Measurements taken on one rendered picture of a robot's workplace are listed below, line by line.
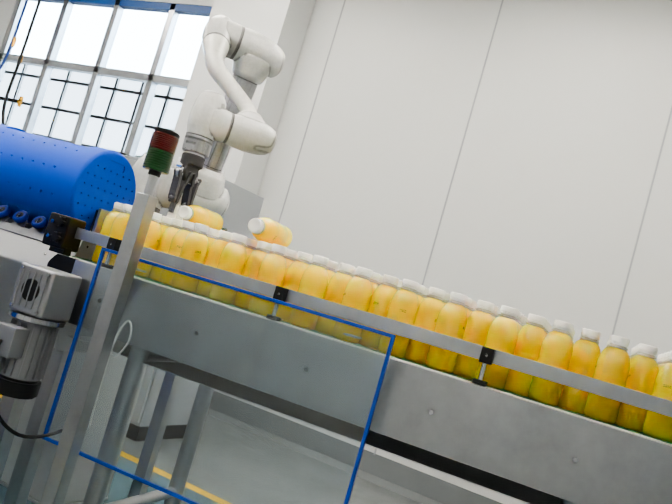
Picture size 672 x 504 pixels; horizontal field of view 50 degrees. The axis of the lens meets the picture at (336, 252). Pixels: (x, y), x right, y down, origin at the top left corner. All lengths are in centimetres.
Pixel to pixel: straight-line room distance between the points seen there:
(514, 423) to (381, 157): 346
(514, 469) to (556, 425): 12
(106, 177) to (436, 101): 297
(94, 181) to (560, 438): 147
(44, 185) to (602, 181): 317
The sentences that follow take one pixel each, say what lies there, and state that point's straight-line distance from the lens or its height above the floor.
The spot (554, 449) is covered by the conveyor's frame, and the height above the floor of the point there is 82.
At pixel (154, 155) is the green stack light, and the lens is 174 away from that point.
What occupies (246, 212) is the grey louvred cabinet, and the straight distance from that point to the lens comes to 413.
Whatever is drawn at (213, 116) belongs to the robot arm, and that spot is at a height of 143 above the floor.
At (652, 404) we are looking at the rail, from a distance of 157.
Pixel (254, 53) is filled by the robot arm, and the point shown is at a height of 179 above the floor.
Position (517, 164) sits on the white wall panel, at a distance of 455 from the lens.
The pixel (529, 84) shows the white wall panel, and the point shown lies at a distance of 472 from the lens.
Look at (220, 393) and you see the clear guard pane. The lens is 170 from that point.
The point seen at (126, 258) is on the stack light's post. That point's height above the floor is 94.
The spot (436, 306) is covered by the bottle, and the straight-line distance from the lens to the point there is 168.
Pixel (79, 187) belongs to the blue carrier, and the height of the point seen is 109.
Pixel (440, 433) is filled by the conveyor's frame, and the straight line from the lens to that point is 157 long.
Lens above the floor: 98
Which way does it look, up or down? 4 degrees up
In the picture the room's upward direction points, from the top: 16 degrees clockwise
